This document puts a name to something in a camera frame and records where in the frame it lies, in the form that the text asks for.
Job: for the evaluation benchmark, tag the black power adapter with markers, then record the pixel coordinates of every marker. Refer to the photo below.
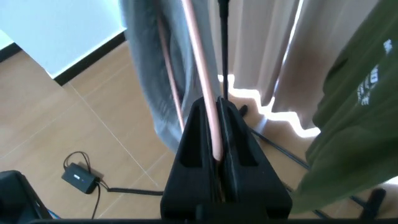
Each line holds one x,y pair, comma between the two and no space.
79,178

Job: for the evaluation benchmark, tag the black clothes rack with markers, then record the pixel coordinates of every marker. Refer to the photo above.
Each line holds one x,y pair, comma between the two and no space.
224,46

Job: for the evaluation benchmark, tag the beige curtain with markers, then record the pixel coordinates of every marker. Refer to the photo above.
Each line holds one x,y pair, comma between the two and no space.
255,46

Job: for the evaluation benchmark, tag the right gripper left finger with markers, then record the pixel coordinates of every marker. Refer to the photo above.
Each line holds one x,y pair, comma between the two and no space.
189,183

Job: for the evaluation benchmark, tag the pale grey garment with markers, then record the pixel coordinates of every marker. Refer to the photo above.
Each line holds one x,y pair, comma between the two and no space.
149,62

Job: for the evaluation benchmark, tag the green long-sleeved shirt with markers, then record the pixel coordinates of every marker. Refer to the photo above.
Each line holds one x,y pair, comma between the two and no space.
357,124

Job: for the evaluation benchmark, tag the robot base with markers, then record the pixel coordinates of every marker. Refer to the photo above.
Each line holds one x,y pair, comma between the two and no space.
15,199

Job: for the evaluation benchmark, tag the pink clothes hanger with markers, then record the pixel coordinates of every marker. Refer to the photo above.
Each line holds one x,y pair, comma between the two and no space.
202,68

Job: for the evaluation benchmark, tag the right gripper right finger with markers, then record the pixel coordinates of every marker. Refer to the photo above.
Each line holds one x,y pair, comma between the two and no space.
255,183

